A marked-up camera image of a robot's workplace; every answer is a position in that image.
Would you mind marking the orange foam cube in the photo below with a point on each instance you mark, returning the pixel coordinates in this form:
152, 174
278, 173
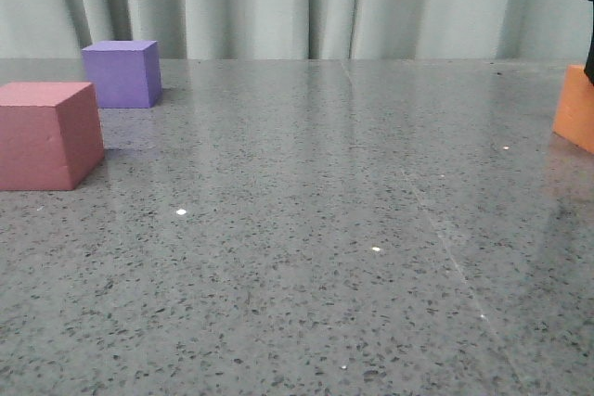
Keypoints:
574, 118

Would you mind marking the red foam cube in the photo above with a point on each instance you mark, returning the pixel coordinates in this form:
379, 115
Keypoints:
50, 135

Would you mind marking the pale green curtain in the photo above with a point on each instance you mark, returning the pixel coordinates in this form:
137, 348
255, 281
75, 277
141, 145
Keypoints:
296, 29

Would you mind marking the purple foam cube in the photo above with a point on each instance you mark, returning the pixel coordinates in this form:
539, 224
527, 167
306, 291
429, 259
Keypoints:
126, 74

